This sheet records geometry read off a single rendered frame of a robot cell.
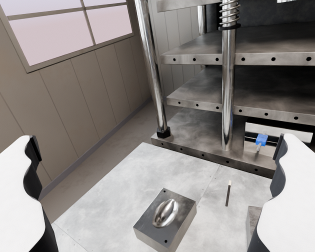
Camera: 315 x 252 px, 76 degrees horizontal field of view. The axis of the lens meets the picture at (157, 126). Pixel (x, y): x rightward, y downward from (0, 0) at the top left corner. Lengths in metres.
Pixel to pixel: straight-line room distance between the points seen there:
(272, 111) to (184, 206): 0.58
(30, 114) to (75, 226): 1.49
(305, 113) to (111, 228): 0.92
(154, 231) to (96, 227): 0.27
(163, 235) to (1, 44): 1.93
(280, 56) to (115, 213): 0.92
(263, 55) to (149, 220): 0.78
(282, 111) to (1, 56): 2.06
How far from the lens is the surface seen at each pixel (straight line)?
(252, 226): 0.73
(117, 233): 0.89
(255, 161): 1.13
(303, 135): 1.08
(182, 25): 3.33
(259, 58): 0.97
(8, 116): 2.19
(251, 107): 1.06
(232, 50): 0.95
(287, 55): 0.96
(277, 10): 1.75
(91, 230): 0.94
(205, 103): 1.12
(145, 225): 0.79
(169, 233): 0.76
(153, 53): 1.12
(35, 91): 2.30
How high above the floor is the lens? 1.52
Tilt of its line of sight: 30 degrees down
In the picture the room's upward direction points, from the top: 10 degrees counter-clockwise
